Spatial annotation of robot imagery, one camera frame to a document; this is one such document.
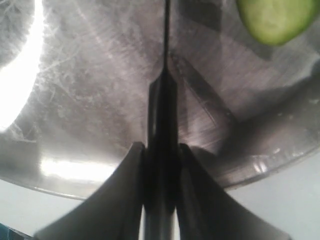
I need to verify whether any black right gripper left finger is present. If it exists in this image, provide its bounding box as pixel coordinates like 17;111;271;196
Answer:
33;142;145;240

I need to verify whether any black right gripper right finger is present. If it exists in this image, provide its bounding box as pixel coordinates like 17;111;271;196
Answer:
176;144;291;240

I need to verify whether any black knife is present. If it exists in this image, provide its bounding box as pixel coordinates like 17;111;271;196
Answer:
143;0;180;240

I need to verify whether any round steel plate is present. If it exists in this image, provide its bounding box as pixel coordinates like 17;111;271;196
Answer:
0;0;320;199

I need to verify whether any cucumber slice plate right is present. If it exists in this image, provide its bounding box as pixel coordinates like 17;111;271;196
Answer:
235;0;320;46

